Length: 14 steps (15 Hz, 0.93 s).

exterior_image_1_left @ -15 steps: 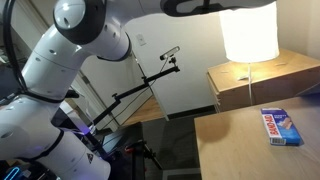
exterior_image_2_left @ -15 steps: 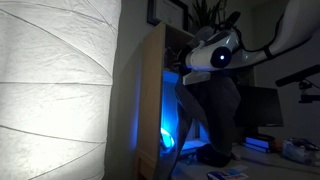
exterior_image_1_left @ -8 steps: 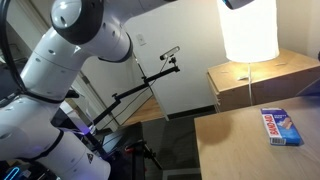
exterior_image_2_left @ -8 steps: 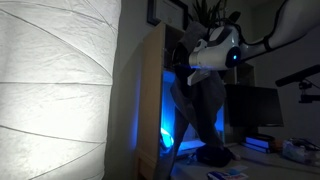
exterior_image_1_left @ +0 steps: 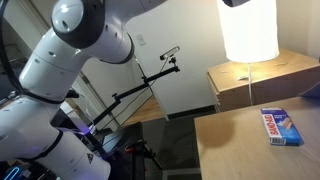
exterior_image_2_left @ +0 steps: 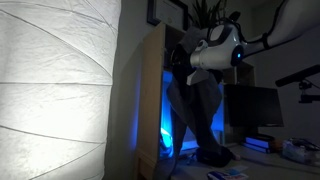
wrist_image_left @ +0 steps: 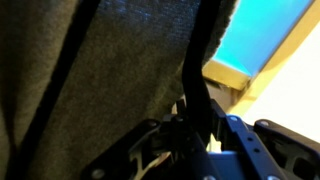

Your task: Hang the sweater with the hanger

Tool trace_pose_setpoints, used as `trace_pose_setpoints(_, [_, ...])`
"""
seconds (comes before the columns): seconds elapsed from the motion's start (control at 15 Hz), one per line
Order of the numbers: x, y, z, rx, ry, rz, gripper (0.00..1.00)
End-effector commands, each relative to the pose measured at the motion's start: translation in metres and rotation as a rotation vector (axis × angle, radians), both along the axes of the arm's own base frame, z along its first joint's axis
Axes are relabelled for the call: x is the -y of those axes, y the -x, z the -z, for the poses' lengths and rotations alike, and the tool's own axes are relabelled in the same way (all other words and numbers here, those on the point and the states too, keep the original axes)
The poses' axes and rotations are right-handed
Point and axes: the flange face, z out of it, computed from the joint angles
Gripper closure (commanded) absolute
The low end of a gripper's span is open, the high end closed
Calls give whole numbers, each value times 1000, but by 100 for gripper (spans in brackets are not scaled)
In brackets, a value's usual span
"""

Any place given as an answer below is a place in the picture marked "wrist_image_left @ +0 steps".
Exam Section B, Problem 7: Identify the gray knit sweater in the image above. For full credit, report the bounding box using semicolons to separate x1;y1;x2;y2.
0;0;238;180

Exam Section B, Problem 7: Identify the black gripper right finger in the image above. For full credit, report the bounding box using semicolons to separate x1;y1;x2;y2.
209;98;320;180

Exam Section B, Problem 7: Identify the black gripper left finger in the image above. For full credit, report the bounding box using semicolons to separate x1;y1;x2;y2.
81;99;214;180

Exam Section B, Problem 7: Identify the wooden shelf unit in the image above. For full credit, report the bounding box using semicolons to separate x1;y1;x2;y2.
201;0;320;118

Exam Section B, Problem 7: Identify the black clothes hanger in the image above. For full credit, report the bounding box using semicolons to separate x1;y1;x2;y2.
6;0;223;144

